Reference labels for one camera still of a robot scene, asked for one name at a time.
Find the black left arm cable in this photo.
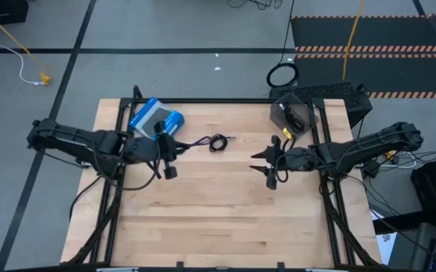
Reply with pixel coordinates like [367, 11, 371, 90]
[69, 150, 162, 222]

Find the hazard striped black mat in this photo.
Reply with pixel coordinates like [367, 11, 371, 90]
[290, 14, 436, 100]

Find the clear grey plastic bin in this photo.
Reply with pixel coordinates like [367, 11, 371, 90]
[268, 92, 320, 138]

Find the blue cardboard box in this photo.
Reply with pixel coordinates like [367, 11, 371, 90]
[128, 96, 186, 141]

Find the yellow hanging cable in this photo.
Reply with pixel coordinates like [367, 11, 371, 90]
[342, 0, 366, 82]

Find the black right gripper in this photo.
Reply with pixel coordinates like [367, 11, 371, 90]
[249, 134, 317, 191]

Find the black aluminium table frame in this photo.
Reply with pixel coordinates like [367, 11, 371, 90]
[63, 84, 383, 271]

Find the black perforated crate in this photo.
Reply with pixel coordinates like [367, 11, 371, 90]
[267, 82, 374, 128]

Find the black USB-C cable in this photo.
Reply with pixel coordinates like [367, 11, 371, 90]
[208, 133, 238, 153]
[279, 103, 307, 134]

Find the purple USB-C cable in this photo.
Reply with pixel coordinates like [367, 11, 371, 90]
[184, 135, 213, 150]

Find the yellow floor cable with plug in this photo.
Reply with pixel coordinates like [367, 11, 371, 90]
[0, 3, 53, 86]

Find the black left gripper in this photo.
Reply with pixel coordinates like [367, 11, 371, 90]
[125, 121, 192, 181]

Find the black hanging cable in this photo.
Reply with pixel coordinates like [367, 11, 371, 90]
[265, 0, 301, 89]

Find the white floor cable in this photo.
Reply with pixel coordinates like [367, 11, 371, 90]
[0, 0, 45, 86]

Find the black power adapter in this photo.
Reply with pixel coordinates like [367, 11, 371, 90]
[362, 159, 382, 179]

